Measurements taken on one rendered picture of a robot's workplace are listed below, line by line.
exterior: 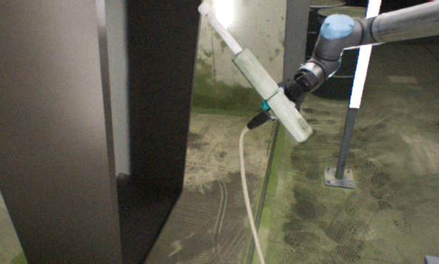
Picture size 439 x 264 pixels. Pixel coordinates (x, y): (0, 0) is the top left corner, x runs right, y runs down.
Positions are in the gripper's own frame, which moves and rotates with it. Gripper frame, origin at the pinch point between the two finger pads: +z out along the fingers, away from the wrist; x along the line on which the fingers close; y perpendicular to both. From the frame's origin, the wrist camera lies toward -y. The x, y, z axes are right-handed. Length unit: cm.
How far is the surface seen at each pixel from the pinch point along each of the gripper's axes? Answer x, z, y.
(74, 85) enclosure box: 29, 43, -12
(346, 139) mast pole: -54, -94, 73
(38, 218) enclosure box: 17, 65, 31
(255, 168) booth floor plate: -38, -56, 128
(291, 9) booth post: 43, -153, 91
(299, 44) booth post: 17, -152, 105
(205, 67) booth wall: 57, -106, 171
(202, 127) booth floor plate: 13, -70, 184
